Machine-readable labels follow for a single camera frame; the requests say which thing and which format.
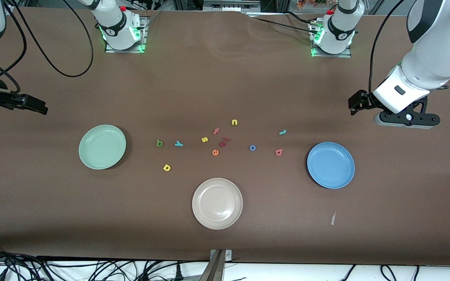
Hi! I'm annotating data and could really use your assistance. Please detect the aluminium profile with bracket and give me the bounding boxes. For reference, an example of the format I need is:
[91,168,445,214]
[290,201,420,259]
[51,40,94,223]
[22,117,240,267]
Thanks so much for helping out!
[198,249,233,281]

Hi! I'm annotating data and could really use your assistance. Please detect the grey power strip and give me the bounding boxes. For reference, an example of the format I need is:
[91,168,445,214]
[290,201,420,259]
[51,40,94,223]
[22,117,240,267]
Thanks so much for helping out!
[204,0,261,12]

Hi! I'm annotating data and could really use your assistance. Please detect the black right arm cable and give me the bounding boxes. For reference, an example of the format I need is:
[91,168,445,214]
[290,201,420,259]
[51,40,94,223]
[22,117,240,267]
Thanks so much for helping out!
[4,0,94,78]

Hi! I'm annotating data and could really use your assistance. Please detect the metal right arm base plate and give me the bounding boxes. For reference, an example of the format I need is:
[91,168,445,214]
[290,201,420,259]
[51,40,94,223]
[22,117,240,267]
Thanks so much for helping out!
[105,18,148,53]

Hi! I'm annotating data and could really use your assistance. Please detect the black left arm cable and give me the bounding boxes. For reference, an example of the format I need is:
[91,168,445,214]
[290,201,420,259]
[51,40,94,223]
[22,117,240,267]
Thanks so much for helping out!
[368,0,406,96]

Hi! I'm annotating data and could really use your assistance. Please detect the orange artificial flowers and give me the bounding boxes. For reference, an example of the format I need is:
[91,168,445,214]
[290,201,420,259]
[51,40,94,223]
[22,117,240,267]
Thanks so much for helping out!
[297,0,335,9]

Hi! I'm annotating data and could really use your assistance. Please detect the light green plate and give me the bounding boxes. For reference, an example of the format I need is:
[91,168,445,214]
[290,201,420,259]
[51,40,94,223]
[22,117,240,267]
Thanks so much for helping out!
[79,124,127,170]

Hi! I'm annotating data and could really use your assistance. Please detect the brown table cover sheet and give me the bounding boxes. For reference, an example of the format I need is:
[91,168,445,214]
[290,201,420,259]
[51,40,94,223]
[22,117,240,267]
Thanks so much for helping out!
[0,7,450,267]

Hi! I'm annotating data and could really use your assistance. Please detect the black cable on table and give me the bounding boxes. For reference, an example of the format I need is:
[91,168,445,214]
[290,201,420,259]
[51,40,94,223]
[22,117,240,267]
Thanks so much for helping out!
[248,11,321,35]

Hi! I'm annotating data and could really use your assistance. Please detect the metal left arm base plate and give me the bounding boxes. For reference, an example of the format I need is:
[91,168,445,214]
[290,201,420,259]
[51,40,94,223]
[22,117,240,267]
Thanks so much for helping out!
[310,21,352,58]

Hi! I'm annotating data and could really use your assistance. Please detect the blue plate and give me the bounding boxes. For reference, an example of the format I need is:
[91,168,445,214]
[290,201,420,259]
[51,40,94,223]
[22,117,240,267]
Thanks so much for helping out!
[307,142,355,190]

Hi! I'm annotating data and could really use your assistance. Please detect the beige plate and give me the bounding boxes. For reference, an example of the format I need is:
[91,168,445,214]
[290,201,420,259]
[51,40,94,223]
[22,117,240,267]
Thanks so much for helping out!
[192,178,243,230]

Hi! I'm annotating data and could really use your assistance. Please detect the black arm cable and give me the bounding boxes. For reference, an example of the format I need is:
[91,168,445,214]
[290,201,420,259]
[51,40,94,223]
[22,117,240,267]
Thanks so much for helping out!
[4,0,94,78]
[368,0,406,96]

